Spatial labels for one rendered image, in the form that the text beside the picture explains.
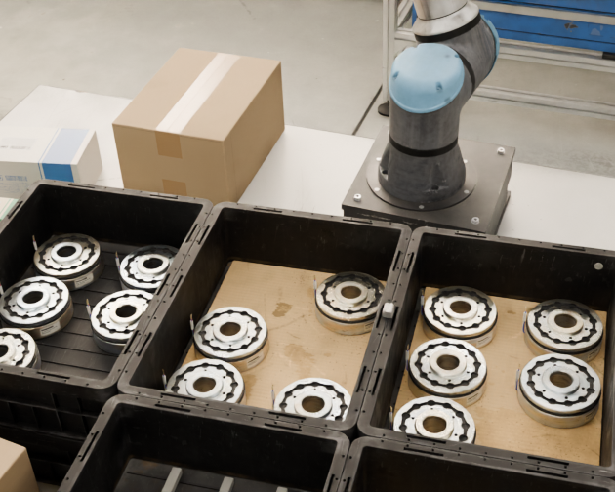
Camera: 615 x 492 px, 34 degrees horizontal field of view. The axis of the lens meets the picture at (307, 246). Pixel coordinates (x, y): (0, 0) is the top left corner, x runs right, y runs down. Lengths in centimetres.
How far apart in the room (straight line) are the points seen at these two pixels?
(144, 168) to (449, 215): 58
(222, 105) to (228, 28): 221
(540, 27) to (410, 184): 161
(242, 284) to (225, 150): 36
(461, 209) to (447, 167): 7
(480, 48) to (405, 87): 19
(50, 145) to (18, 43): 223
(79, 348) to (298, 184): 65
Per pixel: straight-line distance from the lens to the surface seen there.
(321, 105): 356
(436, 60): 167
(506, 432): 133
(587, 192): 197
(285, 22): 412
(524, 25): 327
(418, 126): 166
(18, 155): 199
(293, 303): 150
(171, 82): 200
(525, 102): 337
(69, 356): 147
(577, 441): 134
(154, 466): 131
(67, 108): 229
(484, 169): 182
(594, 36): 325
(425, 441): 118
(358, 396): 123
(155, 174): 192
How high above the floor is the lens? 183
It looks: 39 degrees down
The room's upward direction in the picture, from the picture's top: 3 degrees counter-clockwise
